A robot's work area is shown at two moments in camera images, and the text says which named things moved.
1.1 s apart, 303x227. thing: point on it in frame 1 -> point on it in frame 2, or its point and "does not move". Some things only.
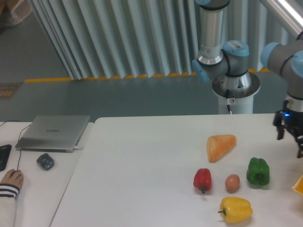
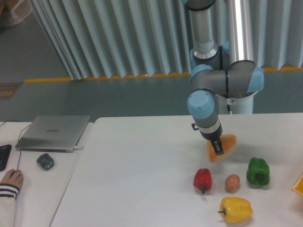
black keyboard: [4, 152] does not move
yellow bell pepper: [235, 209] does not move
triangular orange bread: [218, 145] does not move
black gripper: [292, 119] -> [215, 138]
